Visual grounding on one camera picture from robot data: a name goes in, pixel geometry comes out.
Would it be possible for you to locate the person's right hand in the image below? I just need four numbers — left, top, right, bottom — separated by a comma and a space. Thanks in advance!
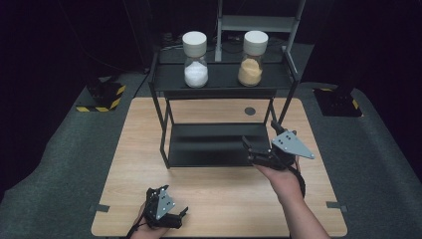
254, 156, 303, 202

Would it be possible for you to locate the glass jar of white powder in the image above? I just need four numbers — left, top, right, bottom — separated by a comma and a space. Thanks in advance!
181, 30, 210, 89

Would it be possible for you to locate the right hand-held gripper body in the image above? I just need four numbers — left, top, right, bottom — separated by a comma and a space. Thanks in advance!
249, 129, 316, 171

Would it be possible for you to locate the glass jar of brown powder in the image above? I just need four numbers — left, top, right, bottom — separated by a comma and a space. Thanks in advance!
237, 30, 270, 88

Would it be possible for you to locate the black metal two-tier rack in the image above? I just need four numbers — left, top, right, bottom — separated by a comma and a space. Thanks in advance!
147, 45, 301, 169

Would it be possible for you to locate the grey metal frame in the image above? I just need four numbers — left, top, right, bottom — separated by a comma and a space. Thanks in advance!
214, 0, 307, 63

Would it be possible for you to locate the grey tape piece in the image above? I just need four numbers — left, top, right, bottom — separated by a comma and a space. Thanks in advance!
325, 200, 349, 213
89, 203, 110, 214

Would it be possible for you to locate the striped black stand base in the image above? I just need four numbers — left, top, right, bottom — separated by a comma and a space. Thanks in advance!
313, 87, 363, 118
75, 78, 127, 114

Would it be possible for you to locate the person's left hand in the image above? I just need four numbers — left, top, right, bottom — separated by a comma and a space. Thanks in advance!
129, 202, 169, 239

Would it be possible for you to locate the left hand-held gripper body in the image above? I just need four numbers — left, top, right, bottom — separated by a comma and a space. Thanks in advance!
144, 184, 184, 230

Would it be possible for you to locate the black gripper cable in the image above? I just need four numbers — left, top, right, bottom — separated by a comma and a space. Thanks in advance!
125, 205, 149, 239
287, 164, 307, 199

